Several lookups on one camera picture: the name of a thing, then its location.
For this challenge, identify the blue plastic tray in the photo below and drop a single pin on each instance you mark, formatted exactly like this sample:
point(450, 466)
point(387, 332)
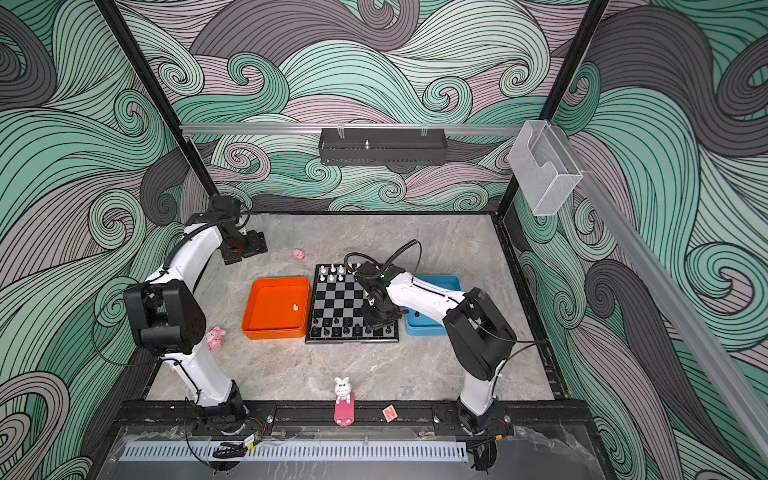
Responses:
point(417, 324)

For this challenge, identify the black perforated wall shelf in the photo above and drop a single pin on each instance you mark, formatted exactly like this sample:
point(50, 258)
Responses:
point(375, 147)

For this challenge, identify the black white chess board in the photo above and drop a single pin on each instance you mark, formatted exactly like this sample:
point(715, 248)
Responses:
point(335, 314)

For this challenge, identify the white slotted cable duct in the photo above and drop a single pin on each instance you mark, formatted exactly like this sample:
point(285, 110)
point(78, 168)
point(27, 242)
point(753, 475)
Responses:
point(407, 451)

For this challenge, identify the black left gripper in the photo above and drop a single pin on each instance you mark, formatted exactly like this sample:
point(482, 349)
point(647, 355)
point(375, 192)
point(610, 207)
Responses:
point(257, 245)

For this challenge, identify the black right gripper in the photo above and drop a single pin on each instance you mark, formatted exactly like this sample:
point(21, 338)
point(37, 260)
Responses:
point(372, 323)

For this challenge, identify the small orange letter block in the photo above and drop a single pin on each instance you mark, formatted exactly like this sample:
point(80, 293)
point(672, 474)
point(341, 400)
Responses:
point(390, 413)

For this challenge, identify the pink white plush toy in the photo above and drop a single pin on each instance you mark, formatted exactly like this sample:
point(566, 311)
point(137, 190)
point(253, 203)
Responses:
point(214, 336)

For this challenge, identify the clear acrylic wall holder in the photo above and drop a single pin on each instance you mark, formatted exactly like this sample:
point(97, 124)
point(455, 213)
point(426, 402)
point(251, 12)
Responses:
point(544, 164)

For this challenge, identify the orange plastic tray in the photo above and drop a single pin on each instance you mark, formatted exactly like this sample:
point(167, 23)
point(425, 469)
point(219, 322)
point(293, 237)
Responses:
point(277, 308)

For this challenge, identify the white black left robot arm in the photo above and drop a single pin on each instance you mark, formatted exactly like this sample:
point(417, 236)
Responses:
point(165, 318)

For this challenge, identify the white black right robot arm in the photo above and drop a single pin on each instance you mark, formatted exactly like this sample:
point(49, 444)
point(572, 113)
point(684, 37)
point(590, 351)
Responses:
point(480, 336)

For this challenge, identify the white rabbit figurine pink stand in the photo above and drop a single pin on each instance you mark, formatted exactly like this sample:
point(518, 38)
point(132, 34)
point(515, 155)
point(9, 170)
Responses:
point(344, 412)

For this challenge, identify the silver aluminium rail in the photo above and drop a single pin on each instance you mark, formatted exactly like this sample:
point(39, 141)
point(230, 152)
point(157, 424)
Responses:
point(276, 128)

